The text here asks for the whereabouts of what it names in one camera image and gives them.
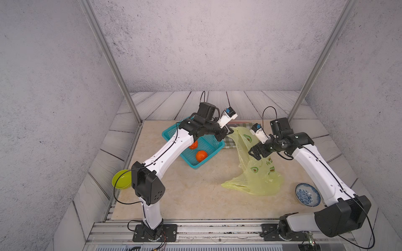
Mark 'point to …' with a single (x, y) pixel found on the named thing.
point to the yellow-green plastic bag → (260, 177)
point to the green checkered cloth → (230, 141)
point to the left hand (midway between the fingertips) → (235, 131)
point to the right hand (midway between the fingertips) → (257, 146)
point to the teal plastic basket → (211, 146)
